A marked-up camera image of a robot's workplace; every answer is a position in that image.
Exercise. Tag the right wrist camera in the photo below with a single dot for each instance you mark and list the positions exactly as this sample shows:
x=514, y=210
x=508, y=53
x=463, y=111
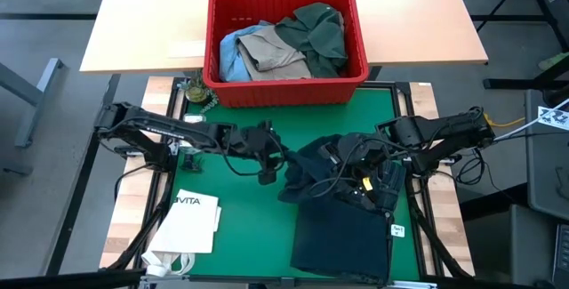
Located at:
x=334, y=152

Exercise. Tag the green object on floor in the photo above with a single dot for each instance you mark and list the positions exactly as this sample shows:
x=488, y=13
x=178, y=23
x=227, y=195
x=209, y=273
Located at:
x=553, y=61

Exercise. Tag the white tote bag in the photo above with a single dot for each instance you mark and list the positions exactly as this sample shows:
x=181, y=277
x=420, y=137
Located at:
x=186, y=227

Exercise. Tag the black metal station frame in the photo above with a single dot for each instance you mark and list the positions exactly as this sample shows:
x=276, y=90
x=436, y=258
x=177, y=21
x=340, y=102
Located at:
x=406, y=102

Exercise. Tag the white printed sign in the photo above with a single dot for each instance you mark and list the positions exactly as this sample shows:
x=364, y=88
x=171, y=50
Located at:
x=553, y=118

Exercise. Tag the green table mat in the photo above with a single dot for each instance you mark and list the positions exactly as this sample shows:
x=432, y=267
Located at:
x=249, y=218

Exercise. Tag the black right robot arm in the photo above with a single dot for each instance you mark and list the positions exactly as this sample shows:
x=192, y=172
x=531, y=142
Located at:
x=444, y=133

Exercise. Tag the dark green shirt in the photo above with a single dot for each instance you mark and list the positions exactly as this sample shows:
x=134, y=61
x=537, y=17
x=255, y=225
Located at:
x=322, y=35

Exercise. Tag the red plastic laundry bin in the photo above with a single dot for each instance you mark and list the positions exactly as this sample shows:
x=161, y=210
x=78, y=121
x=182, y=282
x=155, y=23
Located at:
x=284, y=95

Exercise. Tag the light blue garment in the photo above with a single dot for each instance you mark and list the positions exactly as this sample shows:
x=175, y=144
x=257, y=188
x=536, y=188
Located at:
x=230, y=60

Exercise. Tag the dark blue denim jeans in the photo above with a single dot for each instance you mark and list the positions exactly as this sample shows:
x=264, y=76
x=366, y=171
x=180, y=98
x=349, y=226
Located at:
x=342, y=240

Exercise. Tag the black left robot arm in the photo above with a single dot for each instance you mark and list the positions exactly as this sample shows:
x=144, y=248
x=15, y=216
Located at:
x=155, y=126

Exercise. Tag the small black stand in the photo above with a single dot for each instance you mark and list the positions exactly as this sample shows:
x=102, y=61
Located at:
x=192, y=164

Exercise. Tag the white tag on jeans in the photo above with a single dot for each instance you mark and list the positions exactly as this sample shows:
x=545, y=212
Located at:
x=398, y=231

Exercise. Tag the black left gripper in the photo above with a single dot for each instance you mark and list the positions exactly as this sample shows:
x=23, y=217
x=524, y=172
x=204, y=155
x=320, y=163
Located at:
x=253, y=142

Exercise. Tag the beige garment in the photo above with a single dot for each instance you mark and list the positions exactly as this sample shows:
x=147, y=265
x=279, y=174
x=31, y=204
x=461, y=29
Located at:
x=271, y=55

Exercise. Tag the small potted succulent plant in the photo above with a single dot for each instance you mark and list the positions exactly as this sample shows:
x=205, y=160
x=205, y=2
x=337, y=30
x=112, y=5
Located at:
x=197, y=93

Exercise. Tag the black metal table legs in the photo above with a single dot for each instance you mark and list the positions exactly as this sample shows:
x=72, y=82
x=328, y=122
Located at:
x=547, y=4

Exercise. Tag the grey metal table leg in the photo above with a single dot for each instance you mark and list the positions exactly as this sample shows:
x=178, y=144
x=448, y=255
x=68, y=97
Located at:
x=37, y=98

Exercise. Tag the grey box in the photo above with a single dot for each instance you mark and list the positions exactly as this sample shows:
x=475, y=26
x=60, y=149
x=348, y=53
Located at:
x=507, y=244

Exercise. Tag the light wooden table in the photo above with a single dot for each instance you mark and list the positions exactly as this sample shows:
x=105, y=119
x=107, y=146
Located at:
x=146, y=22

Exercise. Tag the grey cabinet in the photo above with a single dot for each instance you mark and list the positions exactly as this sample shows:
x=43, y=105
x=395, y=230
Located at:
x=547, y=169

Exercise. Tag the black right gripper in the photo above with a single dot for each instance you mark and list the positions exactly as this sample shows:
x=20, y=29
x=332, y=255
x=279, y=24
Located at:
x=360, y=158

